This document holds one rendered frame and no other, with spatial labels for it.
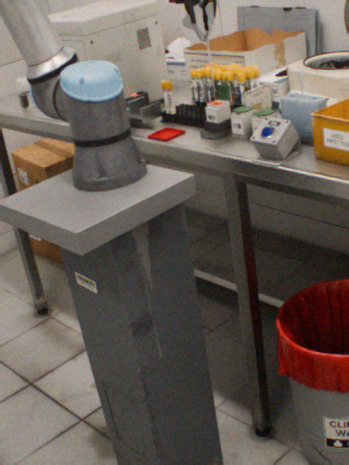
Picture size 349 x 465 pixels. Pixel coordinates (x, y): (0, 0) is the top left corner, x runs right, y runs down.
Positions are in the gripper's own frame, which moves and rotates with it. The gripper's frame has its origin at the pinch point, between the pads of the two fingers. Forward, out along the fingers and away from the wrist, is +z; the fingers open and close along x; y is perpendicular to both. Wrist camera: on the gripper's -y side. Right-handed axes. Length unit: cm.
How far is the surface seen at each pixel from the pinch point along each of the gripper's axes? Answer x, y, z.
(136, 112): 4.6, 25.4, 20.4
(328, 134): 3.5, -35.5, 18.2
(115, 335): 48, -11, 52
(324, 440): 10, -36, 98
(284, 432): 3, -15, 112
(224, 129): 0.8, -2.6, 22.7
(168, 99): -1.6, 19.0, 18.1
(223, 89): -3.2, 0.0, 14.1
